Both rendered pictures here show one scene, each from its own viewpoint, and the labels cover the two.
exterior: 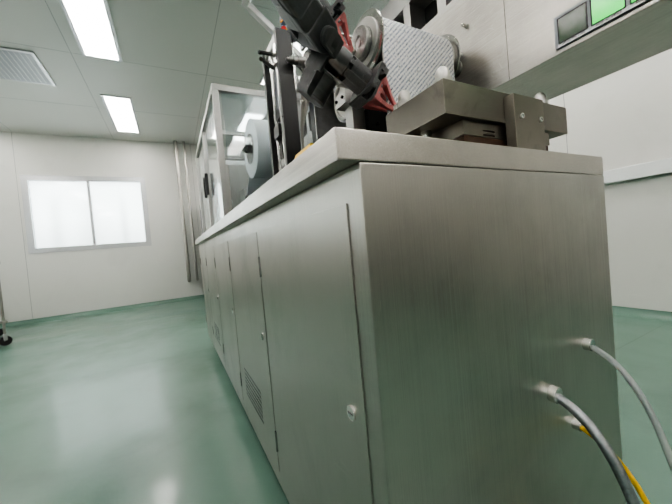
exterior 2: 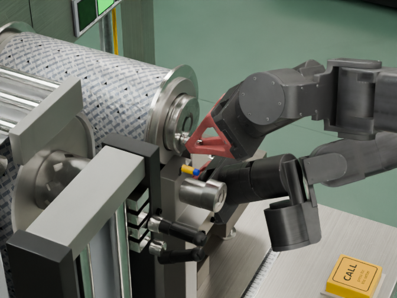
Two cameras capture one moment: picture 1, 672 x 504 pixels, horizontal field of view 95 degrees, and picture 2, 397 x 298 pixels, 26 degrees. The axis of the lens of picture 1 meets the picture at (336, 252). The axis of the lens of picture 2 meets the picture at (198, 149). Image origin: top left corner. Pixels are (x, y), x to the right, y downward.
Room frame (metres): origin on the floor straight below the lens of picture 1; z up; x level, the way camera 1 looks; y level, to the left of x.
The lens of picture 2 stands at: (1.28, 0.63, 1.90)
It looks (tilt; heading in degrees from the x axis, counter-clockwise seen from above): 38 degrees down; 234
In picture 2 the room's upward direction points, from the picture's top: straight up
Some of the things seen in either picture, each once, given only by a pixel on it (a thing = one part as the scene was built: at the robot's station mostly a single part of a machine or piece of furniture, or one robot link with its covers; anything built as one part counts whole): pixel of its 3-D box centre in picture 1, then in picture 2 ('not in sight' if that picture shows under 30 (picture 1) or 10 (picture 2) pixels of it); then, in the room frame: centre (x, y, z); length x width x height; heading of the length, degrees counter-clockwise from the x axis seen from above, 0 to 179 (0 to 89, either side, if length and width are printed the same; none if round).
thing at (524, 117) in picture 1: (526, 125); not in sight; (0.62, -0.40, 0.96); 0.10 x 0.03 x 0.11; 118
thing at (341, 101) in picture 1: (351, 128); (188, 256); (0.79, -0.07, 1.05); 0.06 x 0.05 x 0.31; 118
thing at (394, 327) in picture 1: (289, 310); not in sight; (1.64, 0.28, 0.43); 2.52 x 0.64 x 0.86; 28
